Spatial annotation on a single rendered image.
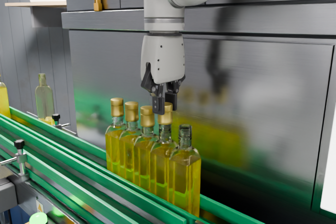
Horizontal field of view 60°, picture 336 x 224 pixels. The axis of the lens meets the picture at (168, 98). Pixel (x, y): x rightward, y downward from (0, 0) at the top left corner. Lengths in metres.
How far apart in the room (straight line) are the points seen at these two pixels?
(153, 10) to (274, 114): 0.33
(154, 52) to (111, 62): 0.45
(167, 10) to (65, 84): 3.60
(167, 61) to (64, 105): 3.67
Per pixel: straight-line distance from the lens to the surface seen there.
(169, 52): 0.61
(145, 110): 0.68
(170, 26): 0.59
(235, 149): 0.73
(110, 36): 1.01
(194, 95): 0.75
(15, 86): 4.68
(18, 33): 4.48
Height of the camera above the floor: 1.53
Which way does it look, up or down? 15 degrees down
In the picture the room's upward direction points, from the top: straight up
